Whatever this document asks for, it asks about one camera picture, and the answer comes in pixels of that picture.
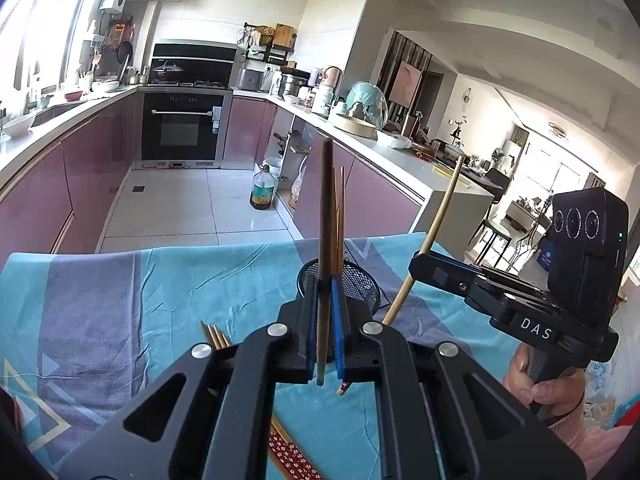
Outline round bamboo steamer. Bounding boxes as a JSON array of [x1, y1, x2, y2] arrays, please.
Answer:
[[333, 112, 378, 137]]

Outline white plastic jug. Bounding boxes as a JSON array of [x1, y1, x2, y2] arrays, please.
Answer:
[[312, 85, 335, 115]]

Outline bundle of wooden chopsticks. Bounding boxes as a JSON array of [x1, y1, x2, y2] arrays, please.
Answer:
[[200, 320, 326, 480]]

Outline teal grey patterned tablecloth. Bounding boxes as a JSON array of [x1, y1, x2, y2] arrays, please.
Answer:
[[0, 234, 531, 480]]

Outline black wall rack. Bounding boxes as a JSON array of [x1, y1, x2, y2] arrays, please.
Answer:
[[243, 22, 297, 63]]

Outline black mesh holder cup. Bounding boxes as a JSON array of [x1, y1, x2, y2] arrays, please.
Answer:
[[296, 257, 382, 316]]

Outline pink base cabinets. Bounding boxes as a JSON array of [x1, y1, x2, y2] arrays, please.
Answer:
[[0, 92, 143, 271], [222, 97, 423, 241]]

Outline black range hood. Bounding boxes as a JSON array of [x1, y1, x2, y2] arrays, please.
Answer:
[[150, 42, 238, 86]]

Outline kitchen window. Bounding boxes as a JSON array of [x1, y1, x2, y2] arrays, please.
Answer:
[[0, 0, 101, 106]]

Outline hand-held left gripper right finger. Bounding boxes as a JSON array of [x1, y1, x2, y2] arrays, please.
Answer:
[[330, 280, 586, 480]]

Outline stainless steel pot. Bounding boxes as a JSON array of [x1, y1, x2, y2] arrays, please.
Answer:
[[279, 72, 310, 98]]

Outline person's right forearm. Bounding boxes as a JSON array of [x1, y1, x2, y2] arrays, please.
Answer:
[[547, 400, 640, 480]]

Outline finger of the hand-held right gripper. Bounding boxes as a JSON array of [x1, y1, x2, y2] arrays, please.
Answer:
[[407, 252, 501, 311], [429, 251, 547, 302]]

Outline black built-in oven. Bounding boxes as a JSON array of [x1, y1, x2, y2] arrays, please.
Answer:
[[140, 91, 227, 162]]

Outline plastic-wrapped white bowl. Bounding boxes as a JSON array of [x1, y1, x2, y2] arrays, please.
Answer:
[[376, 130, 411, 150]]

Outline red patterned wooden chopstick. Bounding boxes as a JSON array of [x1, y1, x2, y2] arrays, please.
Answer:
[[332, 166, 342, 281], [339, 165, 347, 276], [315, 138, 335, 387], [337, 156, 466, 397]]

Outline grey rice cooker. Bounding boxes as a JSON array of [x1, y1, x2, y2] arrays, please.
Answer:
[[235, 67, 265, 92]]

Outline pink wall picture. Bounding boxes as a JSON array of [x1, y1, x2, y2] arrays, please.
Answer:
[[389, 60, 416, 108]]

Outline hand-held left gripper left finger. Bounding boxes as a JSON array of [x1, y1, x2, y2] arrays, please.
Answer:
[[57, 279, 319, 480]]

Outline person's right hand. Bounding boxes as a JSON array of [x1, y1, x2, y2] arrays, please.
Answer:
[[502, 344, 586, 428]]

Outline black dining chair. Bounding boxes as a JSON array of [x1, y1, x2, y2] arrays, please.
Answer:
[[472, 217, 515, 265]]

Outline teal plastic-wrapped appliance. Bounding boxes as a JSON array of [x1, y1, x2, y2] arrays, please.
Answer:
[[345, 81, 388, 128]]

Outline black wok with lid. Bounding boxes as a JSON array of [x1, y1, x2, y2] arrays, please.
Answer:
[[150, 60, 185, 83]]

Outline cooking oil bottle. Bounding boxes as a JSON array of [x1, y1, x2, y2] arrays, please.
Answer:
[[250, 164, 276, 211]]

